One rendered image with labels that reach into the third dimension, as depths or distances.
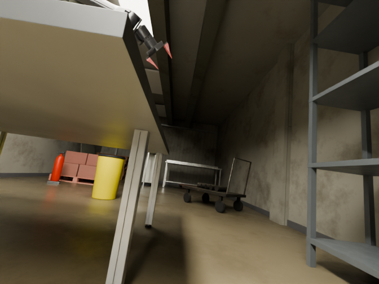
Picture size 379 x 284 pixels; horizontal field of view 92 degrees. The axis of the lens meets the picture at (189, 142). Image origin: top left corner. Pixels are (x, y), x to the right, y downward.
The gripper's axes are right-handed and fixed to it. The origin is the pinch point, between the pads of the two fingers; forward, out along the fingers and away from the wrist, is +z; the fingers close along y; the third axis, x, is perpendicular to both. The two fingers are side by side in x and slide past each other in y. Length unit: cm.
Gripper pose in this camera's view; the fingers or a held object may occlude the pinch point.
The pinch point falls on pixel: (164, 62)
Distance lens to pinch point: 112.0
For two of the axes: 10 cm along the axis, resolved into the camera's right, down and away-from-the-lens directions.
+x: 2.2, 3.7, -9.0
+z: 5.7, 7.1, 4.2
